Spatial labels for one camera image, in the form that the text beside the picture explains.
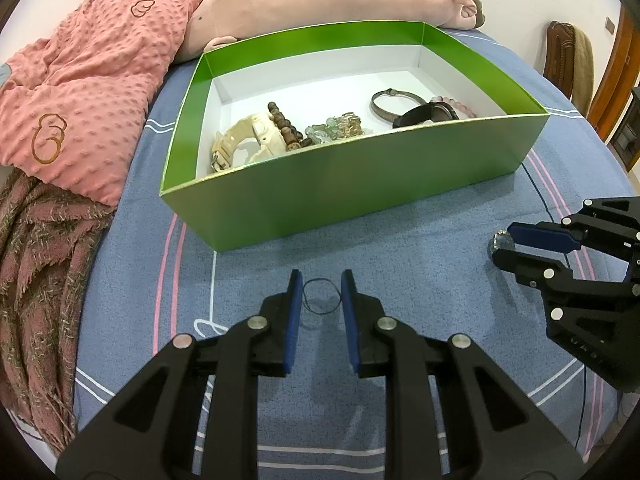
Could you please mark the wooden door frame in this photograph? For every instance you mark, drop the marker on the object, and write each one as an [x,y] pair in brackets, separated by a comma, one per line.
[617,75]

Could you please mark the pink plush pig pillow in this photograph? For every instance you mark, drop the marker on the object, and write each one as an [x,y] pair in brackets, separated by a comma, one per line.
[325,0]

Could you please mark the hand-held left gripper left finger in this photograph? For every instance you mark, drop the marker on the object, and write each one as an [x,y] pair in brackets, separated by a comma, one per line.
[295,320]

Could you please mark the silver bangle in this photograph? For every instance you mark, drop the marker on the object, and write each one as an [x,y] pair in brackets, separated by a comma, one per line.
[382,110]

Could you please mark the cream wrist watch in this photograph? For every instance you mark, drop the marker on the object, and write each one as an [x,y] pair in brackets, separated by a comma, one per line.
[240,137]

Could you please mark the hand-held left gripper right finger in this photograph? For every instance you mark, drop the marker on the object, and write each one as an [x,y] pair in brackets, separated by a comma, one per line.
[350,320]

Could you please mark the green cardboard box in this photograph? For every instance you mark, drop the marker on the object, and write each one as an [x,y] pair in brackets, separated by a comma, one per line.
[350,185]

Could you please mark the wall switch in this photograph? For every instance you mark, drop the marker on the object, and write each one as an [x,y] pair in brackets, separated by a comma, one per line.
[610,24]

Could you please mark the pink dotted blanket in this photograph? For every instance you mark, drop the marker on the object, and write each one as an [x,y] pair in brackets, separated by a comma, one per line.
[90,85]

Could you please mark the beige cloth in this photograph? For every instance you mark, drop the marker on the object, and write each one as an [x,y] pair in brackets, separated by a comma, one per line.
[582,70]

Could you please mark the carved wooden chair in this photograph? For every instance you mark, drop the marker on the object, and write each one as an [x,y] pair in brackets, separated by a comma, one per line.
[557,55]

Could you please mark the black wrist watch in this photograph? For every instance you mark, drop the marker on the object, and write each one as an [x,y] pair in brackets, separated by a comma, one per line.
[425,115]

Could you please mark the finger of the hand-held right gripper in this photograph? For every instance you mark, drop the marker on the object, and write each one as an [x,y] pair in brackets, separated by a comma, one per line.
[525,262]
[542,237]

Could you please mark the brown fringed blanket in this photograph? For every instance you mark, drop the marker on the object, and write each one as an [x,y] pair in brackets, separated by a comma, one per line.
[45,270]

